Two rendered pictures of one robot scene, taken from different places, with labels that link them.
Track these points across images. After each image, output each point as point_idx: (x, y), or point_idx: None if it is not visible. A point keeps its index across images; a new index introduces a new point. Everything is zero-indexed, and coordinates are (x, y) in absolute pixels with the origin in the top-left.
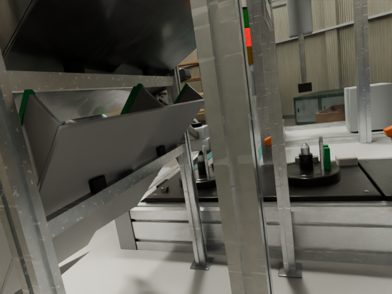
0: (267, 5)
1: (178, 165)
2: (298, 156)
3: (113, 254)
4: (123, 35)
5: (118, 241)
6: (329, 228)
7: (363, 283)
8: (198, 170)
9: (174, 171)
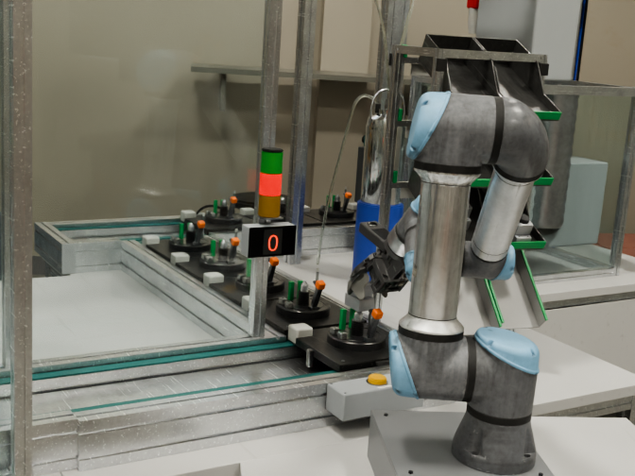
0: None
1: (319, 381)
2: (287, 301)
3: (464, 402)
4: None
5: (452, 409)
6: None
7: None
8: (362, 331)
9: (344, 374)
